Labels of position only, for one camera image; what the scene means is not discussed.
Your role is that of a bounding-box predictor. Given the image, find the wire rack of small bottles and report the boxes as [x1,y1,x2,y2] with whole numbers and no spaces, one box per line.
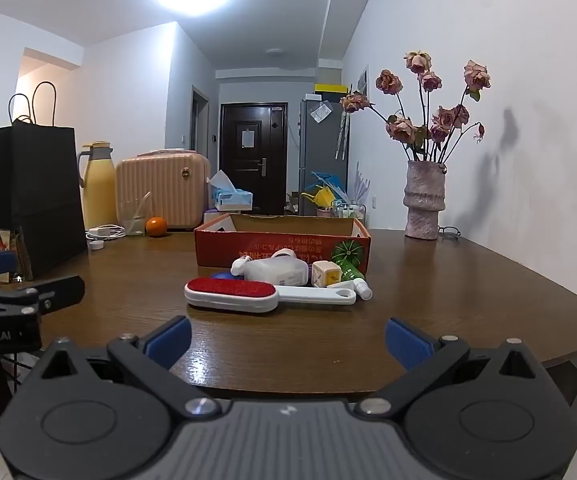
[331,199,367,221]

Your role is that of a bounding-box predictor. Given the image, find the blue gear-shaped cap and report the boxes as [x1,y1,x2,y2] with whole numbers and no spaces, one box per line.
[211,249,312,287]

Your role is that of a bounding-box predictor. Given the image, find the blue and white tissue pack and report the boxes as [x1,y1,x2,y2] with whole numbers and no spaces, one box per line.
[207,170,253,212]

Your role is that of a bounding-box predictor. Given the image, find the pink ribbed suitcase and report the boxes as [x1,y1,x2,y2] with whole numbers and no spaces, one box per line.
[116,149,212,231]

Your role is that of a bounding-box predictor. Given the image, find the clear glass cup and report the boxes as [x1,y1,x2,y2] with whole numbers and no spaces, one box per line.
[118,191,152,237]

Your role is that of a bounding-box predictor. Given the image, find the small yellow white carton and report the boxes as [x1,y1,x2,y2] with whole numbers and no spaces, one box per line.
[311,260,343,288]

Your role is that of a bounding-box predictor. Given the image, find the dark brown entrance door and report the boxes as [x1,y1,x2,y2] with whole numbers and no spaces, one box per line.
[220,102,288,216]

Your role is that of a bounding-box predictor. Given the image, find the white charger with cable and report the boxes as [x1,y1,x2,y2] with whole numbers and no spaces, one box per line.
[86,225,126,241]

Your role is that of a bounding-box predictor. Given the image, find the green and white tube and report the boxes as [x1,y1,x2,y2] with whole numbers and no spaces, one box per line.
[339,260,367,283]

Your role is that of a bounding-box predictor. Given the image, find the blue plastic object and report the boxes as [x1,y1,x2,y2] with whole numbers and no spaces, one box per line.
[311,171,343,192]

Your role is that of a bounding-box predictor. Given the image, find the grey refrigerator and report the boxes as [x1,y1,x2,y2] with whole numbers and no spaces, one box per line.
[299,97,349,216]

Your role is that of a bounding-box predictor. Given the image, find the pale pink textured vase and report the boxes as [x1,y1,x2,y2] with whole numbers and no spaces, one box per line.
[403,160,448,240]

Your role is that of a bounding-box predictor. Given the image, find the red snack packet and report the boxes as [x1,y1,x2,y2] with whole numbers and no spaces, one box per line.
[0,229,25,282]

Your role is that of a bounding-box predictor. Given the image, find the yellow thermos jug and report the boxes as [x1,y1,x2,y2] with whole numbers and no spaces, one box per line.
[77,142,118,231]

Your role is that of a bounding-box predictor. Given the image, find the red and white lint brush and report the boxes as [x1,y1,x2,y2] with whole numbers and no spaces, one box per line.
[184,277,358,315]

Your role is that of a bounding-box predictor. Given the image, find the yellow watering can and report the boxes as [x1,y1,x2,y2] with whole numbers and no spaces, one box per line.
[303,185,337,209]

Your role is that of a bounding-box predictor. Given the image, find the grey interior door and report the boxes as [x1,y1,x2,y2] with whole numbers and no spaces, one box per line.
[192,87,210,153]

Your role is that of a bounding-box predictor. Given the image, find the bunch of dried pink roses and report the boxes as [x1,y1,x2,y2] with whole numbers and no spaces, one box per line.
[339,50,492,163]

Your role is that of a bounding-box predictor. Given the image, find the orange cardboard box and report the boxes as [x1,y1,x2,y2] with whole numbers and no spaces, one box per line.
[193,212,372,279]

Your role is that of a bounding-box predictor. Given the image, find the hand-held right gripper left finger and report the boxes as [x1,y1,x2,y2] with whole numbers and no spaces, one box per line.
[28,316,219,418]

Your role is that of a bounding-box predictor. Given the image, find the white hanging strips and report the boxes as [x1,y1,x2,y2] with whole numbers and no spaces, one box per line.
[336,109,350,161]

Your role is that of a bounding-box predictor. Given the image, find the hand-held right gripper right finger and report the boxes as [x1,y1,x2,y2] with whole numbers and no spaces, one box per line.
[359,317,552,417]

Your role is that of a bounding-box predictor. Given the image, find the black paper bag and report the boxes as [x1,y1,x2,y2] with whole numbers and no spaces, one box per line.
[0,81,89,281]

